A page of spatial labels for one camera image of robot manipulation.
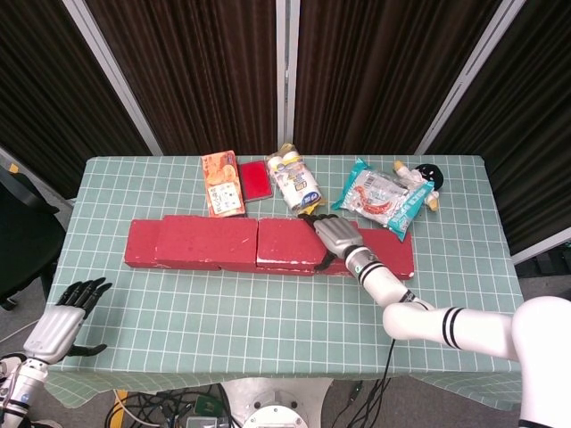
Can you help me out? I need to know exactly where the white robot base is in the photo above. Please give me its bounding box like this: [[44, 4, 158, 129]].
[[220, 374, 335, 428]]

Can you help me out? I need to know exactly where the black floor cable bundle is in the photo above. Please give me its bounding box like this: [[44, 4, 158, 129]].
[[104, 381, 233, 428]]

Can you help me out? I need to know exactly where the green checked tablecloth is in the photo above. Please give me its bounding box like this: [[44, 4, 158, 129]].
[[37, 154, 543, 410]]

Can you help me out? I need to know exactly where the dark partition screen grey frame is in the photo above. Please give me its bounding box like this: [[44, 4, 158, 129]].
[[414, 0, 571, 264], [276, 0, 514, 156], [0, 0, 164, 200], [84, 0, 295, 157]]

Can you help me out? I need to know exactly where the red stamp pad case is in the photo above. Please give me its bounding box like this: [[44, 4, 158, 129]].
[[238, 160, 274, 204]]

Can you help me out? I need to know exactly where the white yellow snack bag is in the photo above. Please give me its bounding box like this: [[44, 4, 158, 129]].
[[266, 142, 323, 219]]

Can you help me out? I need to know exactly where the teal snack bag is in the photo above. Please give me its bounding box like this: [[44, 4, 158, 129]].
[[330, 157, 436, 242]]

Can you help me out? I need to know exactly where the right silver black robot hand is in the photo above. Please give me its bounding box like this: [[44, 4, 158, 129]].
[[297, 212, 365, 272]]

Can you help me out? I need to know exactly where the orange cracker box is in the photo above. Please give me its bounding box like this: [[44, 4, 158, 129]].
[[201, 150, 247, 219]]

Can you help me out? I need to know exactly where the black haired plush doll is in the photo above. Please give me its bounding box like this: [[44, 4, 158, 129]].
[[392, 160, 446, 211]]

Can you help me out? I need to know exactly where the grey panel with yellow sticker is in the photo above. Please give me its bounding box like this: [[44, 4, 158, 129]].
[[0, 145, 75, 210]]

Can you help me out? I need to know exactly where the red foam brick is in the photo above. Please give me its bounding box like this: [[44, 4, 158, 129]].
[[218, 260, 349, 276], [125, 218, 222, 272], [153, 215, 260, 268], [319, 226, 415, 281], [254, 217, 329, 272]]

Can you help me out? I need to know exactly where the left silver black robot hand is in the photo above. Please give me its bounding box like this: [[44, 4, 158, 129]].
[[21, 276, 113, 363]]

